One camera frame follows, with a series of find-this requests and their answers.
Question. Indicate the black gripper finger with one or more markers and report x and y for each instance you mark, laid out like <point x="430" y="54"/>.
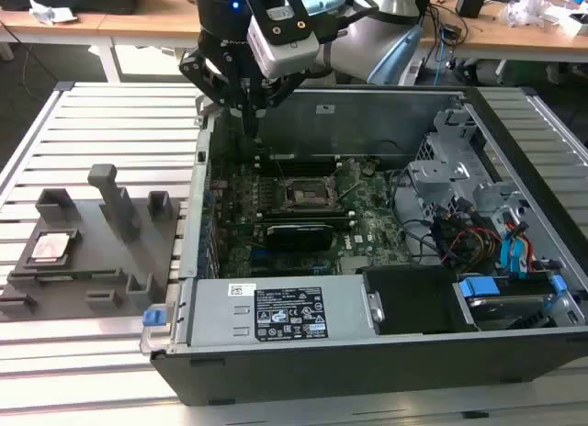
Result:
<point x="206" y="75"/>
<point x="282" y="91"/>

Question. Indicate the silver CPU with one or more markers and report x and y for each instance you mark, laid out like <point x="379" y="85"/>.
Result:
<point x="51" y="247"/>

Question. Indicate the clear plastic bags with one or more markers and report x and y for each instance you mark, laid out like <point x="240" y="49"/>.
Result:
<point x="523" y="10"/>

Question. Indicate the grey parts rack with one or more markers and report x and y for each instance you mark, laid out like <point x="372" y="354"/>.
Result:
<point x="151" y="251"/>

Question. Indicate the silver hard disk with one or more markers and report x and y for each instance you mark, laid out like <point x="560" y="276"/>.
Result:
<point x="500" y="309"/>

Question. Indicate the black graphics card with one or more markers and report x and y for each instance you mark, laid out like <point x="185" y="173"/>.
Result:
<point x="298" y="238"/>

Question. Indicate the black open PC case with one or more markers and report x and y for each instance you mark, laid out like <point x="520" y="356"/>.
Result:
<point x="367" y="371"/>

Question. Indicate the green motherboard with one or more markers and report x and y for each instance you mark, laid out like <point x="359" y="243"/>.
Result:
<point x="381" y="215"/>

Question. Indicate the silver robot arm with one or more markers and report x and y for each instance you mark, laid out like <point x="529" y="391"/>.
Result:
<point x="358" y="36"/>

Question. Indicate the long wooden desk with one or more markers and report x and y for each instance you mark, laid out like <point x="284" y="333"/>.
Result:
<point x="156" y="24"/>

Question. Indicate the blue disk carrier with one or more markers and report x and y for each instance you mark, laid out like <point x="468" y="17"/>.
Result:
<point x="480" y="287"/>

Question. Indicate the silver chipset heatsink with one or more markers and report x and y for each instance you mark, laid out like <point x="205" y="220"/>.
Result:
<point x="353" y="265"/>

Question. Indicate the blue case latch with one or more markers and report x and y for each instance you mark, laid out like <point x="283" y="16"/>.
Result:
<point x="154" y="318"/>

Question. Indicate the small black box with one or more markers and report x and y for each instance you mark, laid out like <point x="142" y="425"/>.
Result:
<point x="471" y="4"/>

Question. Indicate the green RAM stick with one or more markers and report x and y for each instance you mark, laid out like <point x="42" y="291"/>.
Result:
<point x="85" y="275"/>

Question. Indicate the metal drive cage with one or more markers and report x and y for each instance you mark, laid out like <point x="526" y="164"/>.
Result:
<point x="441" y="173"/>

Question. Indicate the silver power supply with label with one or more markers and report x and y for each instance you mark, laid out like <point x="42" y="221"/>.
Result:
<point x="220" y="316"/>

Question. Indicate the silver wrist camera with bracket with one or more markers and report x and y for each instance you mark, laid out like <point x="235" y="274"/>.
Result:
<point x="285" y="54"/>

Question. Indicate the black RAM slots with clips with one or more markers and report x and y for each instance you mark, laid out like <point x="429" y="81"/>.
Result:
<point x="303" y="165"/>
<point x="303" y="217"/>

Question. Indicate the white cardboard box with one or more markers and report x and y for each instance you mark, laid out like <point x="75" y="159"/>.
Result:
<point x="567" y="24"/>

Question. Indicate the crumpled white paper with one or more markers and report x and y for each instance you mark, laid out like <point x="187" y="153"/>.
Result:
<point x="50" y="13"/>

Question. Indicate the CPU socket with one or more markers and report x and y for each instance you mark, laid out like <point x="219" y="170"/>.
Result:
<point x="305" y="196"/>

